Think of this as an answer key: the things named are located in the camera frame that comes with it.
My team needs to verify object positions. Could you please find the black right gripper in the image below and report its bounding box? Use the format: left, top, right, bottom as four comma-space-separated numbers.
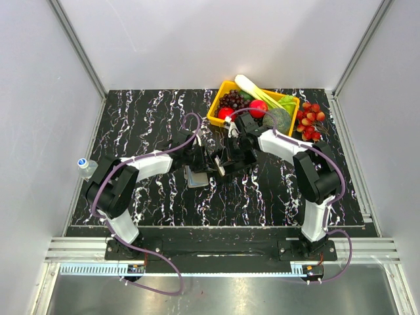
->
219, 135, 249, 167

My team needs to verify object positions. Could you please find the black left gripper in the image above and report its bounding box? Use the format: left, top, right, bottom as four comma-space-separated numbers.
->
183, 144, 217, 174

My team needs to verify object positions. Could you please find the beige leather card holder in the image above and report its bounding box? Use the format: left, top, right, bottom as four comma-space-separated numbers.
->
184, 165, 209, 188

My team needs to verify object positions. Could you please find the white card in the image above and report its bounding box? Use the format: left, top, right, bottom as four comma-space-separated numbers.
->
214, 156, 226, 177

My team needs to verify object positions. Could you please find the black plastic card box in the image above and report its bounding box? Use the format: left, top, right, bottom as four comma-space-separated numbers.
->
211, 148, 257, 177

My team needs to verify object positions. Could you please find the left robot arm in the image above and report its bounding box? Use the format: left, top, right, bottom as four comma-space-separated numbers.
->
83, 129, 213, 259

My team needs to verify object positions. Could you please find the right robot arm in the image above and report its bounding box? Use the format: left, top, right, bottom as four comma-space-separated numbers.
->
224, 108, 345, 260

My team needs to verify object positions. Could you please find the red apple left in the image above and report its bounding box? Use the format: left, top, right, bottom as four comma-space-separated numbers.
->
217, 107, 236, 120

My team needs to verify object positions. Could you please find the red apple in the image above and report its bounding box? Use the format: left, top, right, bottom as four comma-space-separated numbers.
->
217, 107, 236, 120
249, 100, 268, 119

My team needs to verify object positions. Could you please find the yellow plastic bin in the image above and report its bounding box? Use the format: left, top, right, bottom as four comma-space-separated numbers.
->
207, 80, 300, 137

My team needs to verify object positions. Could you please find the green melon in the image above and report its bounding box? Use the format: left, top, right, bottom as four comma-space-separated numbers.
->
262, 108, 291, 135

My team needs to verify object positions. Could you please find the red apple right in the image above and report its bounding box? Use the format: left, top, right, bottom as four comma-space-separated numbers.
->
249, 100, 268, 119

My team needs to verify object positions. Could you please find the dark purple grape bunch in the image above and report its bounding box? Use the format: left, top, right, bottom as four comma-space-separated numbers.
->
217, 89, 252, 110

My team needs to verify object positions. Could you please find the green lettuce leaf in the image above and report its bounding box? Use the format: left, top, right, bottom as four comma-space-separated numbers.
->
278, 95, 295, 116

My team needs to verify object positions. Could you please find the white green leek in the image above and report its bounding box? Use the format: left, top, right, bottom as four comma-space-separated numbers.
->
234, 74, 285, 110

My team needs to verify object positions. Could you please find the red lychee bunch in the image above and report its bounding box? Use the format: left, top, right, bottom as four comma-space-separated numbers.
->
295, 102, 329, 142

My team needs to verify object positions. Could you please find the clear plastic water bottle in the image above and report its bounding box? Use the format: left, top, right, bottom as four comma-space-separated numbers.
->
77, 157, 98, 180

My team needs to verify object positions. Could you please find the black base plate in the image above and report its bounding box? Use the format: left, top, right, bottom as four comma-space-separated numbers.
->
104, 225, 338, 275

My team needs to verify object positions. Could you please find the aluminium frame rail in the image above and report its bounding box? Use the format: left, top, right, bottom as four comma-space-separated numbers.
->
47, 0, 108, 99

